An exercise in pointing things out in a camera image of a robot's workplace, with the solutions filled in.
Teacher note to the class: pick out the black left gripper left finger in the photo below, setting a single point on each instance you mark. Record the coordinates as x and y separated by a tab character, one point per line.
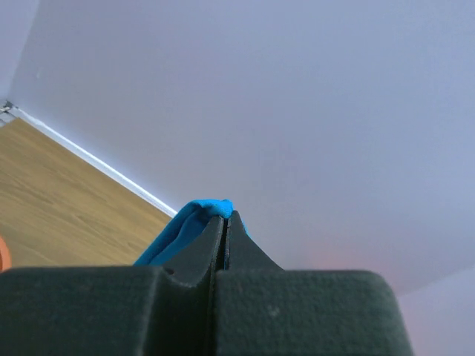
114	310

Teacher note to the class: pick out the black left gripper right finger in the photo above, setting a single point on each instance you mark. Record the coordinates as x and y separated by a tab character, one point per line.
263	309

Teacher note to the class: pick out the blue t shirt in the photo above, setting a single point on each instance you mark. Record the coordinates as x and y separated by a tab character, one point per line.
183	229

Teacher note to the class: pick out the orange plastic laundry basket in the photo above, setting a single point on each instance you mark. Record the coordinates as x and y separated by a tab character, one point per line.
5	257

